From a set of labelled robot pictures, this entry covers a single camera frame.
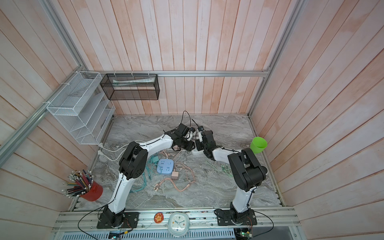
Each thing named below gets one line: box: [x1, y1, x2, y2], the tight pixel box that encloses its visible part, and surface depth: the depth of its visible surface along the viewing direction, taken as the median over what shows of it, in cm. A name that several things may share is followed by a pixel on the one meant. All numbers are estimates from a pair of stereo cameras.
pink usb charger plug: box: [171, 171, 179, 180], surface depth 89 cm
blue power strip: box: [157, 158, 174, 175], surface depth 91 cm
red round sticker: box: [154, 212, 164, 224], surface depth 76 cm
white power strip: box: [191, 149, 205, 156], surface depth 100 cm
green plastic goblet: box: [250, 136, 268, 154], surface depth 87 cm
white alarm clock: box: [167, 212, 190, 237], surface depth 71 cm
